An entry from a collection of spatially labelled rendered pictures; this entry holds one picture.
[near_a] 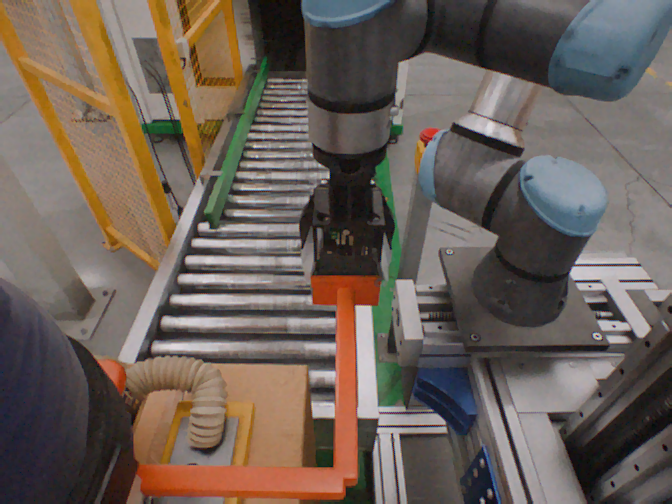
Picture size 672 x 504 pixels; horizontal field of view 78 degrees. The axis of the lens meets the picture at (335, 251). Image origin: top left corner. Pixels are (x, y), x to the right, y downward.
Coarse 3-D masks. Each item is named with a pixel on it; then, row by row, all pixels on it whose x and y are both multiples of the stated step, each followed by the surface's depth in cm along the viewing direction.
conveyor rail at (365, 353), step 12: (360, 312) 123; (360, 324) 120; (372, 324) 120; (360, 336) 117; (372, 336) 117; (360, 348) 114; (372, 348) 114; (360, 360) 111; (372, 360) 111; (360, 372) 109; (372, 372) 109; (360, 384) 106; (372, 384) 106; (360, 396) 104; (372, 396) 104
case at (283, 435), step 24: (240, 384) 68; (264, 384) 68; (288, 384) 68; (144, 408) 66; (168, 408) 66; (264, 408) 66; (288, 408) 66; (144, 432) 63; (264, 432) 63; (288, 432) 63; (312, 432) 83; (144, 456) 60; (264, 456) 60; (288, 456) 60; (312, 456) 84
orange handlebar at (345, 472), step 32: (352, 320) 47; (352, 352) 44; (352, 384) 42; (352, 416) 39; (352, 448) 37; (160, 480) 35; (192, 480) 35; (224, 480) 35; (256, 480) 35; (288, 480) 35; (320, 480) 35; (352, 480) 36
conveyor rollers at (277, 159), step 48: (288, 96) 243; (288, 144) 203; (240, 192) 178; (288, 192) 178; (192, 240) 152; (240, 240) 152; (288, 240) 152; (192, 288) 141; (240, 288) 140; (288, 288) 140
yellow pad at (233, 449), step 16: (176, 416) 51; (240, 416) 51; (176, 432) 50; (224, 432) 49; (240, 432) 50; (176, 448) 48; (192, 448) 48; (208, 448) 48; (224, 448) 48; (240, 448) 49; (176, 464) 47; (192, 464) 45; (208, 464) 47; (224, 464) 47; (240, 464) 47
